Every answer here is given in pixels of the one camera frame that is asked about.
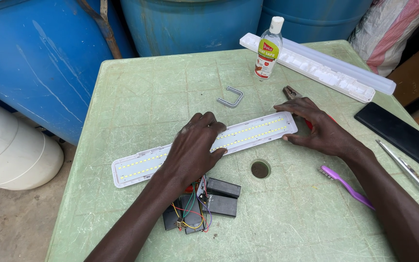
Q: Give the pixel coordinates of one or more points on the person's left hand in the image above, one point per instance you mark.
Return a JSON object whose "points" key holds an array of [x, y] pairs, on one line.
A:
{"points": [[191, 149]]}

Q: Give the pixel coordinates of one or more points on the person's right hand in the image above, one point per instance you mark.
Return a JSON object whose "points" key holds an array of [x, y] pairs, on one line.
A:
{"points": [[326, 131]]}

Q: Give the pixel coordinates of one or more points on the white LED strip light panel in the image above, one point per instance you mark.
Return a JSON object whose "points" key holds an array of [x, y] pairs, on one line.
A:
{"points": [[253, 131]]}

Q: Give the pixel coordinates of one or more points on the red circuit board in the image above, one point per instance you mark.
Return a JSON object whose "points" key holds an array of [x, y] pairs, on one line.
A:
{"points": [[189, 188]]}

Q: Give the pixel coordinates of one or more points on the black rectangular battery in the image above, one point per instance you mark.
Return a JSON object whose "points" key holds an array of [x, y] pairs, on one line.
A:
{"points": [[191, 222], [168, 220], [224, 187], [222, 206]]}

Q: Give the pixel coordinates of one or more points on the purple toothbrush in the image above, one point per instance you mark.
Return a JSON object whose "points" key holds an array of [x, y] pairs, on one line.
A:
{"points": [[347, 187]]}

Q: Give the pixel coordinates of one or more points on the translucent lamp diffuser cover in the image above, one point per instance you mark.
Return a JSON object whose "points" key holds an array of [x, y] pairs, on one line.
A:
{"points": [[355, 69]]}

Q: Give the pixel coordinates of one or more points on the white plastic lamp housing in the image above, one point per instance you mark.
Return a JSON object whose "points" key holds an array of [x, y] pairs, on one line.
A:
{"points": [[304, 65]]}

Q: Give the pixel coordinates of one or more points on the black smartphone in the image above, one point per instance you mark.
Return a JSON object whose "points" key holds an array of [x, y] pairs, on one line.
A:
{"points": [[398, 133]]}

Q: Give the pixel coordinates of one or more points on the metal screwdriver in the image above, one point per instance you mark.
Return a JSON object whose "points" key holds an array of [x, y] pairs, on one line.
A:
{"points": [[409, 171]]}

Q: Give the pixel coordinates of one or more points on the clear sanitizer bottle white cap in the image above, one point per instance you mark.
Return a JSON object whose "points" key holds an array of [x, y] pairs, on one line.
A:
{"points": [[268, 54]]}

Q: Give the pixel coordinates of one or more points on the brown wooden board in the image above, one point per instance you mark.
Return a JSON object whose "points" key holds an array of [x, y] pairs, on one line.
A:
{"points": [[418, 76]]}

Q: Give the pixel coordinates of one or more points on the large blue plastic barrel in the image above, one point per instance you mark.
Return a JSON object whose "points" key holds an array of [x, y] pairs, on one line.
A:
{"points": [[315, 18], [38, 62], [191, 25]]}

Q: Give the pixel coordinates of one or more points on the striped woven sack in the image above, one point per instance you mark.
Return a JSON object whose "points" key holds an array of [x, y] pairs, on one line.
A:
{"points": [[387, 32]]}

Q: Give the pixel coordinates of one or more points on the rusty metal strip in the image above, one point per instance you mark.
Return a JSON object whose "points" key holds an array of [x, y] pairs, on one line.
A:
{"points": [[104, 27]]}

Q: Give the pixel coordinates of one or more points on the white plastic drum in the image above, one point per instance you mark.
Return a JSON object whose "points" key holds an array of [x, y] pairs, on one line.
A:
{"points": [[9, 153]]}

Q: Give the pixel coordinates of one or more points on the grey U-shaped plastic bracket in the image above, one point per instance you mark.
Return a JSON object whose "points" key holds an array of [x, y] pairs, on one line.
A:
{"points": [[235, 100]]}

